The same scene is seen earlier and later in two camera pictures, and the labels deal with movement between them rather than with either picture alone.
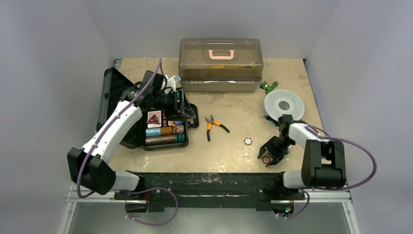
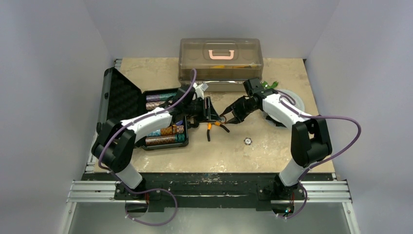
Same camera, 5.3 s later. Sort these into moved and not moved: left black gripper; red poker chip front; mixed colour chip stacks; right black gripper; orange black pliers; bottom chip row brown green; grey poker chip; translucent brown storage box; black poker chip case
Moved: red poker chip front; left black gripper; right black gripper
Not moved: grey poker chip; bottom chip row brown green; black poker chip case; orange black pliers; mixed colour chip stacks; translucent brown storage box
